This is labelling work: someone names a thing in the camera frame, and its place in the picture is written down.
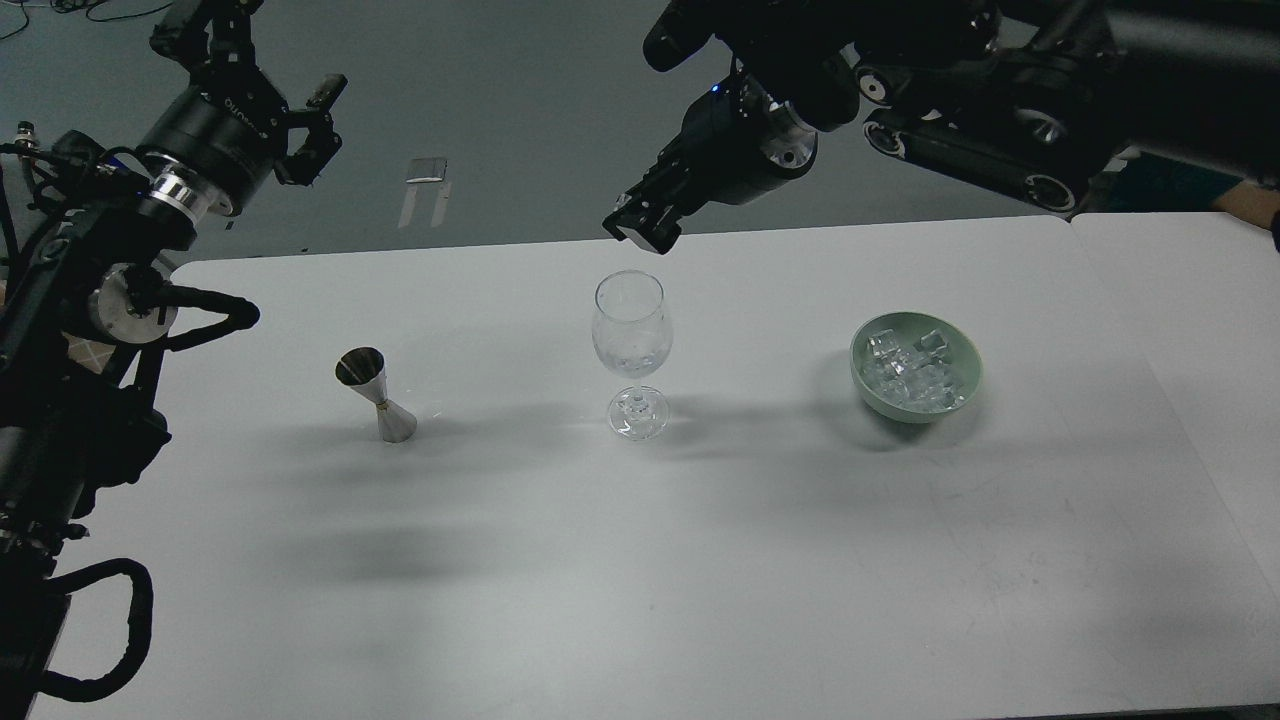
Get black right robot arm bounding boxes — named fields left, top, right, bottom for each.
left=602, top=1, right=1277, bottom=255

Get clear wine glass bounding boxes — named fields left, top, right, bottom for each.
left=591, top=269, right=675, bottom=441

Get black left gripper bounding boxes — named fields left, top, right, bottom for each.
left=137, top=1, right=348, bottom=217

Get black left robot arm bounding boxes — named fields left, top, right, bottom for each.
left=1, top=1, right=347, bottom=719

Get person forearm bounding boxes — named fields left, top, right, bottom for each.
left=1210, top=182, right=1279, bottom=231

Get person teal torso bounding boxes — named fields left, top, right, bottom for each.
left=1097, top=154, right=1242, bottom=213

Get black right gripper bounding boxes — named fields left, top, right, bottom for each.
left=602, top=72, right=818, bottom=255

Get steel cocktail jigger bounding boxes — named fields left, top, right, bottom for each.
left=334, top=347, right=419, bottom=443

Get metal floor plate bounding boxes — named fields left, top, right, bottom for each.
left=404, top=156, right=448, bottom=184

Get clear ice cubes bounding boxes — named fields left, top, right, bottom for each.
left=861, top=328, right=968, bottom=414

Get green bowl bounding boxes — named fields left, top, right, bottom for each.
left=847, top=311, right=986, bottom=425

